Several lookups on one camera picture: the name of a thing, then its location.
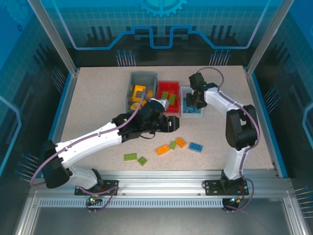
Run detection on white plastic bin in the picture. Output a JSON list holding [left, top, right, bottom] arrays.
[[180, 85, 204, 119]]

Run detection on red plastic bin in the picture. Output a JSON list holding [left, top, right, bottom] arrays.
[[157, 81, 181, 116]]

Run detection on grey plastic bin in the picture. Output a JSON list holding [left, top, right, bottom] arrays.
[[126, 71, 158, 114]]

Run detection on small connector board with LED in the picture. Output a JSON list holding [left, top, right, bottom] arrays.
[[88, 194, 102, 206], [229, 195, 246, 204]]

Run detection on grey metal shelf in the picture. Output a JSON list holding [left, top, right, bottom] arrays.
[[14, 190, 305, 235]]

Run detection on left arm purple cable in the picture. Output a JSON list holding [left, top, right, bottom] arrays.
[[29, 91, 154, 214]]

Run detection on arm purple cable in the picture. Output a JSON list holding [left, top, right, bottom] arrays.
[[29, 91, 154, 214], [195, 66, 260, 214]]

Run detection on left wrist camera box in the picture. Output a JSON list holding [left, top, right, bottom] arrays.
[[156, 98, 170, 110]]

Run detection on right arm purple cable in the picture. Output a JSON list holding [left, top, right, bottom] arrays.
[[195, 66, 260, 214]]

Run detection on wide aluminium rail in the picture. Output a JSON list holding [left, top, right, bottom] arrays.
[[31, 170, 293, 197]]

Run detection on blue-edged aluminium side rail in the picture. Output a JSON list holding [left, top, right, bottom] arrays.
[[36, 70, 80, 178], [244, 66, 289, 178]]

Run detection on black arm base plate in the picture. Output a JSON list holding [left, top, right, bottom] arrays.
[[204, 180, 249, 196], [74, 180, 120, 196]]

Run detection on perforated metal cable strip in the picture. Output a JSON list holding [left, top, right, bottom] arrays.
[[38, 198, 225, 208]]

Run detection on aluminium frame post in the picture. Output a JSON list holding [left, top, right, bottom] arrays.
[[26, 0, 80, 75], [245, 0, 287, 75]]

